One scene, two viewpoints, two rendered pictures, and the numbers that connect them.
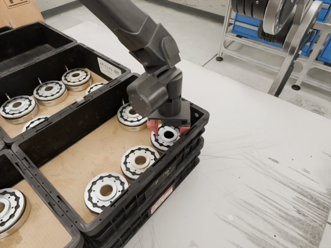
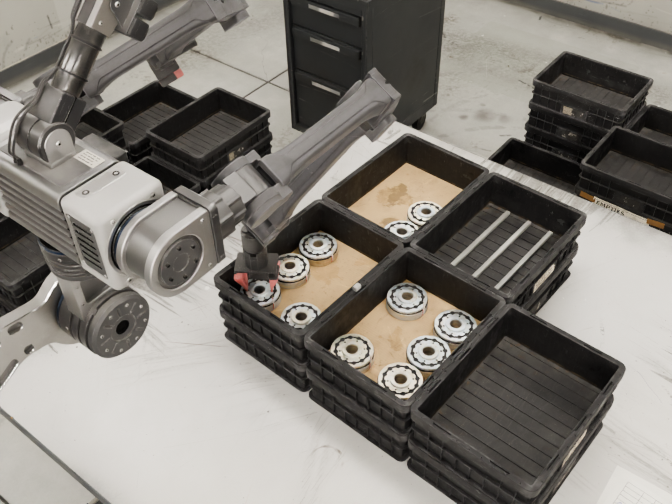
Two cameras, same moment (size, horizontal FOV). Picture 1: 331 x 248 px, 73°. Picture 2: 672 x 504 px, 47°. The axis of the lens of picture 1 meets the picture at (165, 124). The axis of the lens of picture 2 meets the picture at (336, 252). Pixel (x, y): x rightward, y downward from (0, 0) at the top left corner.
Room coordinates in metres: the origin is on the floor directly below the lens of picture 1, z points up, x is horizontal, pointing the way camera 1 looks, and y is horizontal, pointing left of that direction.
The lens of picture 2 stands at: (1.74, 0.20, 2.27)
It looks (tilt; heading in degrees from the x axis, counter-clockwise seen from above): 44 degrees down; 181
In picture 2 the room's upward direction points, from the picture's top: 1 degrees counter-clockwise
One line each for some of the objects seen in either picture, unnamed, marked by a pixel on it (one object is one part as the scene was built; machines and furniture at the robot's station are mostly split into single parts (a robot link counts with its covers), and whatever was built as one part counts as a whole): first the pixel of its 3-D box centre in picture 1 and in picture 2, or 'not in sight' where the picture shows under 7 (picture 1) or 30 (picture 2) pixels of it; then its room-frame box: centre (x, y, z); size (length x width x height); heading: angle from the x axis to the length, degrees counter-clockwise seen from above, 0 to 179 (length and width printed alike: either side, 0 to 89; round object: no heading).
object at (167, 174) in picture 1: (120, 143); (311, 278); (0.37, 0.12, 0.87); 0.40 x 0.30 x 0.11; 139
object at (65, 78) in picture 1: (76, 76); (400, 380); (0.68, 0.33, 0.86); 0.10 x 0.10 x 0.01
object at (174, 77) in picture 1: (167, 83); (255, 236); (0.40, 0.00, 1.04); 0.07 x 0.06 x 0.07; 141
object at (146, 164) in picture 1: (140, 160); (289, 265); (0.32, 0.06, 0.86); 0.05 x 0.05 x 0.01
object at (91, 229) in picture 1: (117, 131); (310, 264); (0.37, 0.12, 0.92); 0.40 x 0.30 x 0.02; 139
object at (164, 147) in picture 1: (168, 136); (259, 291); (0.40, -0.01, 0.86); 0.10 x 0.10 x 0.01
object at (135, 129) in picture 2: not in sight; (152, 143); (-1.01, -0.62, 0.31); 0.40 x 0.30 x 0.34; 142
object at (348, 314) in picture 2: (59, 96); (405, 336); (0.56, 0.35, 0.87); 0.40 x 0.30 x 0.11; 139
